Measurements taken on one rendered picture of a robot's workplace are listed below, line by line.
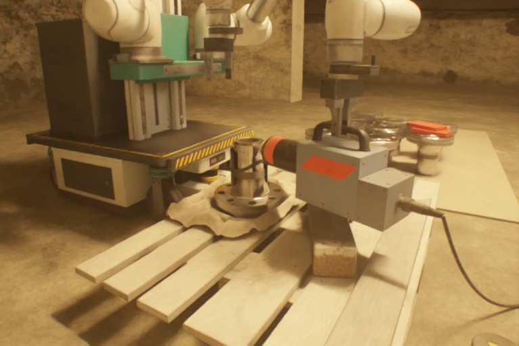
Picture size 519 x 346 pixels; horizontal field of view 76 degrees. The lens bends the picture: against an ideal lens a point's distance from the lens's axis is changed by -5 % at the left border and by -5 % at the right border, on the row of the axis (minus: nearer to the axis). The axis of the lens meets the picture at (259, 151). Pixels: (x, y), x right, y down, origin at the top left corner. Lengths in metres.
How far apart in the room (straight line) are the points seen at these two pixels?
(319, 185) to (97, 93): 1.08
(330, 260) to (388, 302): 0.16
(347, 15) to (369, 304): 0.66
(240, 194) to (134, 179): 0.49
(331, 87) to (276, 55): 4.44
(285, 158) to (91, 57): 0.97
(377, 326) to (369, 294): 0.10
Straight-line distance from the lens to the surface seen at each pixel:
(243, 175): 1.22
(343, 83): 0.90
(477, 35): 10.05
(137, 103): 1.60
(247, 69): 5.57
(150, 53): 1.38
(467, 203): 1.91
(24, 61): 6.00
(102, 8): 1.16
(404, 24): 1.01
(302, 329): 0.79
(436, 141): 2.10
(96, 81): 1.65
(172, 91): 1.79
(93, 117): 1.65
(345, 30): 0.90
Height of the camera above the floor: 0.68
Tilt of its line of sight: 15 degrees down
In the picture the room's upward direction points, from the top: straight up
